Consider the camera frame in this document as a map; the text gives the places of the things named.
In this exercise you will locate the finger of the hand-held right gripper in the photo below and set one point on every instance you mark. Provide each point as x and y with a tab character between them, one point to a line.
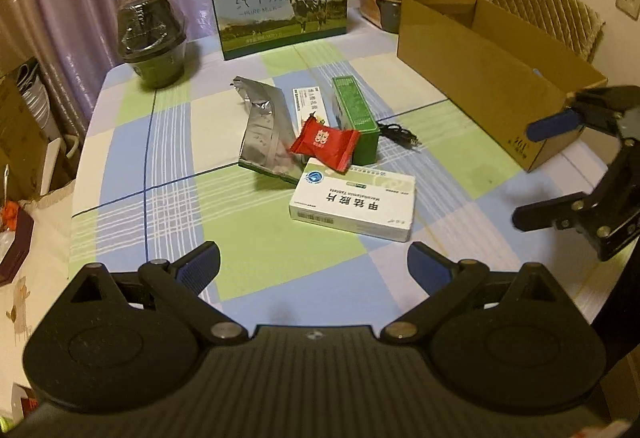
555	125
550	213

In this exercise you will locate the green medicine box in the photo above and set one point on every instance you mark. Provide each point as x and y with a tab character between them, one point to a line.
355	117

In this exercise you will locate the stack of white bowls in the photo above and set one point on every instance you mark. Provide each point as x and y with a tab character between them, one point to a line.
32	97

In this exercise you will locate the dark red box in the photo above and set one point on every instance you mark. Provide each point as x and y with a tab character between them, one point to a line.
17	248

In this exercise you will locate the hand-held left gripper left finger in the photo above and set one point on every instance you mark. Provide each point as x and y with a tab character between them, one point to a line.
200	265

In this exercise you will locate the silver foil pouch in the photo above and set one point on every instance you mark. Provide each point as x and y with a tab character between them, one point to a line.
265	127

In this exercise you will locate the red candy packet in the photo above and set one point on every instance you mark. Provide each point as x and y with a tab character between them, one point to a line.
325	142

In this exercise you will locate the quilted cover chair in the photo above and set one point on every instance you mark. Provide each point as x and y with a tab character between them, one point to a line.
550	7

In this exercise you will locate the checked tablecloth desktop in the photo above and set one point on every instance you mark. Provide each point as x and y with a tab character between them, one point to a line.
225	223

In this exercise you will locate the long white ointment box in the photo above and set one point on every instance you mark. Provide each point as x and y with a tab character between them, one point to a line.
306	105

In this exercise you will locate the beige wall socket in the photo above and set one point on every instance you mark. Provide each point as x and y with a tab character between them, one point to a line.
629	0

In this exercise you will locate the white medicine box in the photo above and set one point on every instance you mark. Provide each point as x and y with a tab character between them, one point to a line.
355	203

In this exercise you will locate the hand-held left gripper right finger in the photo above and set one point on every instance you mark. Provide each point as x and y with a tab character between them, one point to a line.
425	268

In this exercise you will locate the brown storage cardboard box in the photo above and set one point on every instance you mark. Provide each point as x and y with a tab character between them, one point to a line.
20	152

